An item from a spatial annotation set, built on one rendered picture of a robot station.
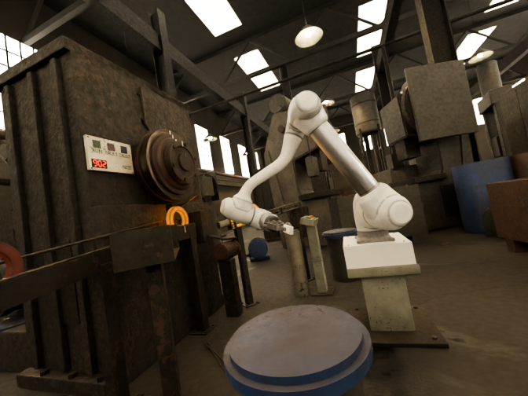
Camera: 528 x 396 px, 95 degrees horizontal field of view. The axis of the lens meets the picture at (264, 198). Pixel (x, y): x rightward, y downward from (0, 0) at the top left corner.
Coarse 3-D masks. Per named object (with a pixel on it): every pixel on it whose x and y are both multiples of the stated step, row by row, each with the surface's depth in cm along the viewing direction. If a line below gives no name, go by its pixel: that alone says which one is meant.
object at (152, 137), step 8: (152, 136) 146; (176, 136) 167; (144, 144) 144; (144, 152) 141; (144, 160) 140; (144, 168) 141; (152, 168) 142; (144, 176) 142; (152, 176) 140; (152, 184) 144; (160, 184) 145; (160, 192) 148; (168, 192) 150
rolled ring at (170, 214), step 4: (172, 208) 155; (176, 208) 158; (180, 208) 161; (168, 212) 153; (172, 212) 154; (180, 212) 163; (184, 212) 165; (168, 216) 151; (172, 216) 153; (184, 216) 165; (168, 220) 151; (172, 220) 152; (184, 220) 165; (188, 220) 167; (168, 224) 151; (172, 224) 152; (184, 224) 164
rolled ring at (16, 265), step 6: (0, 246) 77; (6, 246) 79; (0, 252) 77; (6, 252) 78; (12, 252) 80; (18, 252) 81; (6, 258) 79; (12, 258) 79; (18, 258) 81; (6, 264) 80; (12, 264) 79; (18, 264) 81; (6, 270) 80; (12, 270) 79; (18, 270) 80; (6, 276) 78
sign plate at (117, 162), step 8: (88, 136) 122; (88, 144) 122; (104, 144) 130; (112, 144) 135; (120, 144) 140; (88, 152) 121; (96, 152) 125; (104, 152) 129; (112, 152) 134; (120, 152) 139; (128, 152) 144; (88, 160) 121; (104, 160) 128; (112, 160) 133; (120, 160) 138; (128, 160) 143; (88, 168) 121; (96, 168) 123; (104, 168) 128; (112, 168) 132; (120, 168) 137; (128, 168) 142
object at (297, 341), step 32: (256, 320) 64; (288, 320) 60; (320, 320) 58; (352, 320) 55; (224, 352) 53; (256, 352) 49; (288, 352) 47; (320, 352) 45; (352, 352) 44; (256, 384) 42; (288, 384) 40; (320, 384) 39; (352, 384) 40
